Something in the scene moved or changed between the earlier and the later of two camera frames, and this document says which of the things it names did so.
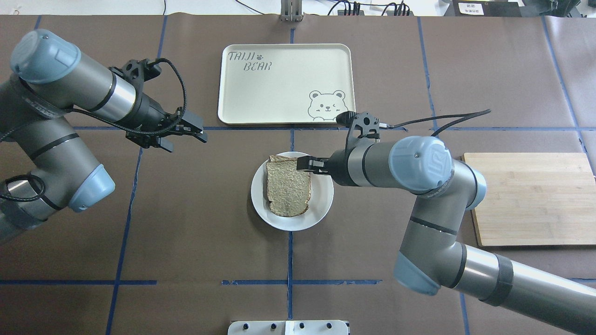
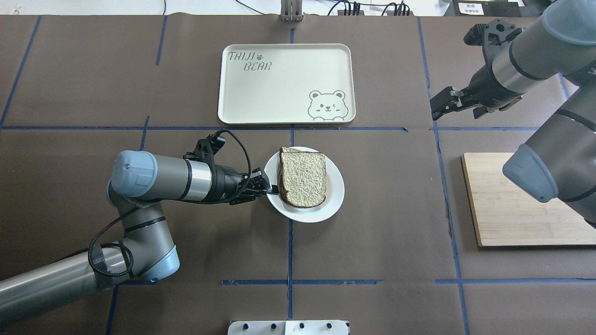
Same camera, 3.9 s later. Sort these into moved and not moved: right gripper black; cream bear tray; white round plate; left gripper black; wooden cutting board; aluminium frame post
Moved: left gripper black; right gripper black; white round plate
Not moved: wooden cutting board; cream bear tray; aluminium frame post
